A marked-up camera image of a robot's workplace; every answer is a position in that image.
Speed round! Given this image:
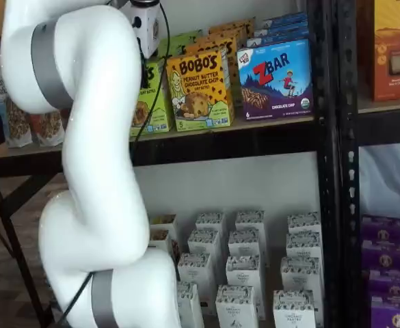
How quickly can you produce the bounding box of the beige snack shelf board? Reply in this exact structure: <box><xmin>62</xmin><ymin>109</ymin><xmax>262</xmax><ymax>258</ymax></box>
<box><xmin>0</xmin><ymin>115</ymin><xmax>315</xmax><ymax>162</ymax></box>

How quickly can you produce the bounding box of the white plastic sheet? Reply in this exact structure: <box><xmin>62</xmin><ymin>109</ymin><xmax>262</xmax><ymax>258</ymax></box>
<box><xmin>358</xmin><ymin>143</ymin><xmax>400</xmax><ymax>220</ymax></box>

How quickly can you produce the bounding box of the orange snack box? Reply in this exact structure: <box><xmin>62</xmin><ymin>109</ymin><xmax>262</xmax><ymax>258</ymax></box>
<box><xmin>358</xmin><ymin>0</ymin><xmax>400</xmax><ymax>102</ymax></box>

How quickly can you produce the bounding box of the beige neighbouring shelf board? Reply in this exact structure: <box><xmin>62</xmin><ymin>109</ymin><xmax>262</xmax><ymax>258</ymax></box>
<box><xmin>358</xmin><ymin>96</ymin><xmax>400</xmax><ymax>114</ymax></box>

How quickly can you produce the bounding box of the blue Zbar snack box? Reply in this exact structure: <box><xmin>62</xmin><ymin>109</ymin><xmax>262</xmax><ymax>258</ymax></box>
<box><xmin>246</xmin><ymin>29</ymin><xmax>310</xmax><ymax>47</ymax></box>
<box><xmin>263</xmin><ymin>12</ymin><xmax>307</xmax><ymax>26</ymax></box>
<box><xmin>254</xmin><ymin>20</ymin><xmax>308</xmax><ymax>36</ymax></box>
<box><xmin>237</xmin><ymin>38</ymin><xmax>314</xmax><ymax>121</ymax></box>

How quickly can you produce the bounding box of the blue label granola bag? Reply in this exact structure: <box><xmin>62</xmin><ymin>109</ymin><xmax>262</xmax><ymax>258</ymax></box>
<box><xmin>0</xmin><ymin>62</ymin><xmax>34</xmax><ymax>149</ymax></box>

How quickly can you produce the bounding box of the yellow Bobo's peanut butter box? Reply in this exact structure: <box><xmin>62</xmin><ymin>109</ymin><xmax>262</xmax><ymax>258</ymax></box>
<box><xmin>185</xmin><ymin>36</ymin><xmax>239</xmax><ymax>113</ymax></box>
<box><xmin>208</xmin><ymin>26</ymin><xmax>254</xmax><ymax>44</ymax></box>
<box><xmin>209</xmin><ymin>17</ymin><xmax>256</xmax><ymax>32</ymax></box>
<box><xmin>165</xmin><ymin>47</ymin><xmax>236</xmax><ymax>133</ymax></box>

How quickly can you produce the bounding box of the white patterned cartons group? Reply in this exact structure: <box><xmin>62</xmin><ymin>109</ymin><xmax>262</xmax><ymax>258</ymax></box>
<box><xmin>148</xmin><ymin>204</ymin><xmax>324</xmax><ymax>328</ymax></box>

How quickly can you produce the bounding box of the black metal shelf rack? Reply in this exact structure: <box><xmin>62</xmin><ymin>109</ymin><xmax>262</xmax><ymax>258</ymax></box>
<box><xmin>0</xmin><ymin>0</ymin><xmax>339</xmax><ymax>328</ymax></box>

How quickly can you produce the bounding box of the yellow cereal box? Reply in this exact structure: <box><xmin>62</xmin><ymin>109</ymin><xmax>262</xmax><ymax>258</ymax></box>
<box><xmin>149</xmin><ymin>214</ymin><xmax>178</xmax><ymax>241</ymax></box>
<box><xmin>146</xmin><ymin>229</ymin><xmax>182</xmax><ymax>271</ymax></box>

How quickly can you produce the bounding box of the orange label granola bag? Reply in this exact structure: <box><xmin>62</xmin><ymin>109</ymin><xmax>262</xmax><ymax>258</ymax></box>
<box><xmin>28</xmin><ymin>109</ymin><xmax>66</xmax><ymax>148</ymax></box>

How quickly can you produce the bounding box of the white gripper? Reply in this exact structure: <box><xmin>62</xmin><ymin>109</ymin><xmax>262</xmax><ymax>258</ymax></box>
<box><xmin>125</xmin><ymin>3</ymin><xmax>162</xmax><ymax>59</ymax></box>

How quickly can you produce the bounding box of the purple snack box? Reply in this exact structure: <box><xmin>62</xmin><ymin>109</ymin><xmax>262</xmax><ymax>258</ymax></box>
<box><xmin>361</xmin><ymin>214</ymin><xmax>400</xmax><ymax>244</ymax></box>
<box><xmin>370</xmin><ymin>296</ymin><xmax>400</xmax><ymax>328</ymax></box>
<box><xmin>361</xmin><ymin>238</ymin><xmax>400</xmax><ymax>271</ymax></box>
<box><xmin>368</xmin><ymin>269</ymin><xmax>400</xmax><ymax>302</ymax></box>

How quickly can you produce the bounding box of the green Bobo's apple pie box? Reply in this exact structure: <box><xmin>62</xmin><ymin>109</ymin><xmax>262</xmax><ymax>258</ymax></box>
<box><xmin>130</xmin><ymin>57</ymin><xmax>172</xmax><ymax>136</ymax></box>
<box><xmin>156</xmin><ymin>29</ymin><xmax>204</xmax><ymax>61</ymax></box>

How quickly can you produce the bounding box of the white organic pantry carton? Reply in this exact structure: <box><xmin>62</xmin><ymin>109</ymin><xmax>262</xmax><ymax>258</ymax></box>
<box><xmin>285</xmin><ymin>230</ymin><xmax>323</xmax><ymax>260</ymax></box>
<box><xmin>235</xmin><ymin>210</ymin><xmax>265</xmax><ymax>236</ymax></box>
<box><xmin>225</xmin><ymin>254</ymin><xmax>263</xmax><ymax>291</ymax></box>
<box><xmin>176</xmin><ymin>282</ymin><xmax>206</xmax><ymax>328</ymax></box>
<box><xmin>215</xmin><ymin>284</ymin><xmax>259</xmax><ymax>328</ymax></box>
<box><xmin>280</xmin><ymin>256</ymin><xmax>323</xmax><ymax>295</ymax></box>
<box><xmin>273</xmin><ymin>289</ymin><xmax>316</xmax><ymax>328</ymax></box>
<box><xmin>228</xmin><ymin>228</ymin><xmax>261</xmax><ymax>259</ymax></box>
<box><xmin>187</xmin><ymin>228</ymin><xmax>220</xmax><ymax>260</ymax></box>
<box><xmin>177</xmin><ymin>252</ymin><xmax>215</xmax><ymax>298</ymax></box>
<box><xmin>287</xmin><ymin>211</ymin><xmax>321</xmax><ymax>236</ymax></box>
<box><xmin>196</xmin><ymin>212</ymin><xmax>226</xmax><ymax>236</ymax></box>

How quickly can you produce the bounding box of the black neighbouring shelf rack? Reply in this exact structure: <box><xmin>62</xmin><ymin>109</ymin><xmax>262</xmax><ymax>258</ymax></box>
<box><xmin>336</xmin><ymin>0</ymin><xmax>400</xmax><ymax>328</ymax></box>

